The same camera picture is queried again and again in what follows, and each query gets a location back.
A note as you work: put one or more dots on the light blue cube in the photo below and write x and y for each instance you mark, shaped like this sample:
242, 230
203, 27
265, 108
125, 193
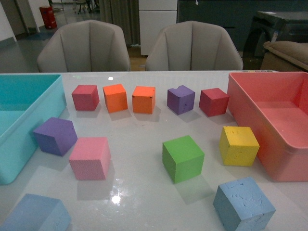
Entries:
37, 213
242, 206

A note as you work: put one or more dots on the orange foam cube right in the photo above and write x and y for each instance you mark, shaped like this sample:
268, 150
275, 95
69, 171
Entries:
143, 99

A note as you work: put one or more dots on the orange foam cube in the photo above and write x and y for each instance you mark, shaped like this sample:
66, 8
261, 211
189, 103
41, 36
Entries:
143, 99
115, 97

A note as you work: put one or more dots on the purple notched foam cube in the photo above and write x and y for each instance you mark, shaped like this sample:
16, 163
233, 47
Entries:
180, 100

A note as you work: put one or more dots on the orange foam cube left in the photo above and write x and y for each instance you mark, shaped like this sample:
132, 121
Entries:
115, 97

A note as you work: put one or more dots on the green foam cube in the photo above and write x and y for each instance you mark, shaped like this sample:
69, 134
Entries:
182, 158

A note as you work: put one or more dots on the red foam cube right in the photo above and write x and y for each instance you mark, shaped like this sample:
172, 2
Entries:
213, 102

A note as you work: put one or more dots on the crimson foam cube left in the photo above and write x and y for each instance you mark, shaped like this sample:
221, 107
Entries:
85, 97

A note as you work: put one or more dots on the pink foam cube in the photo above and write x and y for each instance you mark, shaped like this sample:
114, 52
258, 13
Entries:
90, 158

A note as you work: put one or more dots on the grey armchair right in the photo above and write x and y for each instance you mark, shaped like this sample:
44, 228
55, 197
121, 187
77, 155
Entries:
193, 46

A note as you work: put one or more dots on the grey armchair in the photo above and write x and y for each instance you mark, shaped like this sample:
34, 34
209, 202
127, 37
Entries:
193, 46
86, 46

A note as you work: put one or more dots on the yellow foam cube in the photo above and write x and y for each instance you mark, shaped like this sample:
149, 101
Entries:
238, 146

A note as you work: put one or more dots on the grey armchair left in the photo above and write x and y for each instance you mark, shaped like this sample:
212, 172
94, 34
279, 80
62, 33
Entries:
86, 46

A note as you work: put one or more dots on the purple foam cube front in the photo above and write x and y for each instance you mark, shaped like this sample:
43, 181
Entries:
56, 136

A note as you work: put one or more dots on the white drawer cabinet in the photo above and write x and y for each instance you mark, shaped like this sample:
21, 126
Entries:
153, 16

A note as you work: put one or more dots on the grey curtain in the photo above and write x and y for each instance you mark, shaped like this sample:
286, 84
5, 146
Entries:
125, 14

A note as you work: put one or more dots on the pink plastic bin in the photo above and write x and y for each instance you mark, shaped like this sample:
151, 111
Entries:
275, 106

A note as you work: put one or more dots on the teal plastic bin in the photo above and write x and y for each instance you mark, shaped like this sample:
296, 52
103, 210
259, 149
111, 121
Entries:
26, 101

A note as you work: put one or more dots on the dark grey counter cabinet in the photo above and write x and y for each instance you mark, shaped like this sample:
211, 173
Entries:
234, 15

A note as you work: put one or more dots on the beige sofa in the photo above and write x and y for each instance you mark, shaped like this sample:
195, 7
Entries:
285, 56

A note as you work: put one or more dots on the red fire extinguisher box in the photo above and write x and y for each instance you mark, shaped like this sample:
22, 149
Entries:
48, 17

